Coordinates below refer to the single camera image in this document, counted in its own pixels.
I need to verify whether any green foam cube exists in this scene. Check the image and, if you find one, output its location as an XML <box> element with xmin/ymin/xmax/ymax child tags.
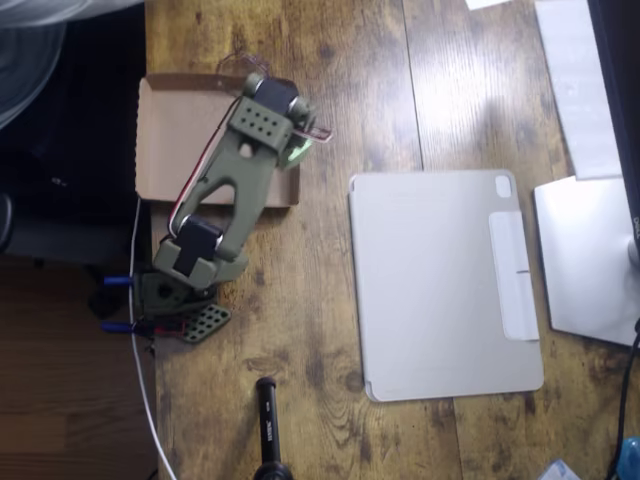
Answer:
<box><xmin>283</xmin><ymin>139</ymin><xmax>315</xmax><ymax>170</ymax></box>

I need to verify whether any brown cardboard tray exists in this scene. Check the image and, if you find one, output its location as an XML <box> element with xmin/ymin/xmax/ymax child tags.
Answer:
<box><xmin>134</xmin><ymin>73</ymin><xmax>303</xmax><ymax>210</ymax></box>

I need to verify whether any beige tablet case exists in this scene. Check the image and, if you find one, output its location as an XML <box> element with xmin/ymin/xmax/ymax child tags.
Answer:
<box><xmin>348</xmin><ymin>168</ymin><xmax>545</xmax><ymax>403</ymax></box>

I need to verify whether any white foam sheet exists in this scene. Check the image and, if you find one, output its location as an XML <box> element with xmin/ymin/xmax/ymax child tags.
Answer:
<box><xmin>533</xmin><ymin>0</ymin><xmax>625</xmax><ymax>181</ymax></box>

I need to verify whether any person in grey shirt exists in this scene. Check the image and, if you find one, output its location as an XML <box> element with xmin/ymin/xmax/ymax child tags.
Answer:
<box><xmin>0</xmin><ymin>0</ymin><xmax>144</xmax><ymax>131</ymax></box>

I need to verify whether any silver monitor stand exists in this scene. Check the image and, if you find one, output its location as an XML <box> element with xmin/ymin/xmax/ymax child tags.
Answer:
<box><xmin>533</xmin><ymin>175</ymin><xmax>640</xmax><ymax>348</ymax></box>

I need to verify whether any black monitor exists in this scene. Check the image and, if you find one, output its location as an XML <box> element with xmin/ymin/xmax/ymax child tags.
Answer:
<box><xmin>587</xmin><ymin>0</ymin><xmax>640</xmax><ymax>241</ymax></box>

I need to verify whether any white blue packet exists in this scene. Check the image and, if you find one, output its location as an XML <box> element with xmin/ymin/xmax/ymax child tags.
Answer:
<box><xmin>539</xmin><ymin>458</ymin><xmax>581</xmax><ymax>480</ymax></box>

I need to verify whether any blue round object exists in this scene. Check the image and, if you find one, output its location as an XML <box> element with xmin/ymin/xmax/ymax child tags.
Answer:
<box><xmin>615</xmin><ymin>435</ymin><xmax>640</xmax><ymax>480</ymax></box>

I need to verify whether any red black servo cable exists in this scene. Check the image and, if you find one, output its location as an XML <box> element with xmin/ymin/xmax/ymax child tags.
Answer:
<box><xmin>217</xmin><ymin>52</ymin><xmax>275</xmax><ymax>79</ymax></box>
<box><xmin>294</xmin><ymin>124</ymin><xmax>334</xmax><ymax>146</ymax></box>

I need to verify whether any black cylindrical handle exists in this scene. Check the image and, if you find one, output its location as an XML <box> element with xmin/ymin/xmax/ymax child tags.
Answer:
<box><xmin>252</xmin><ymin>376</ymin><xmax>296</xmax><ymax>480</ymax></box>

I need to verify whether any white cable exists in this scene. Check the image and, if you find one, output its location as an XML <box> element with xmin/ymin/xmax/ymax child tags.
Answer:
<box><xmin>128</xmin><ymin>197</ymin><xmax>177</xmax><ymax>480</ymax></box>

